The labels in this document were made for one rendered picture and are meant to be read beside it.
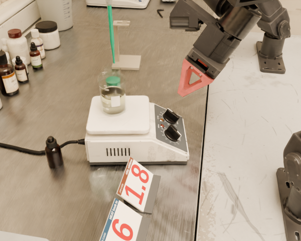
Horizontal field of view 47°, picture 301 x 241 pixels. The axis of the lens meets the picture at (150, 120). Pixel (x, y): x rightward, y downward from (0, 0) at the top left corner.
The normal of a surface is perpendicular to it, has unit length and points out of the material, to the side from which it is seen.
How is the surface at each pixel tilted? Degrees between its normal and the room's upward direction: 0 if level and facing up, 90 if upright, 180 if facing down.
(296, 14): 90
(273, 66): 0
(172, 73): 0
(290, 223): 0
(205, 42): 78
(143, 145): 90
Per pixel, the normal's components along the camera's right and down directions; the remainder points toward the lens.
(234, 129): 0.00, -0.80
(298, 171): -0.90, 0.25
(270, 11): 0.29, 0.45
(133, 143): 0.02, 0.60
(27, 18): 0.98, 0.11
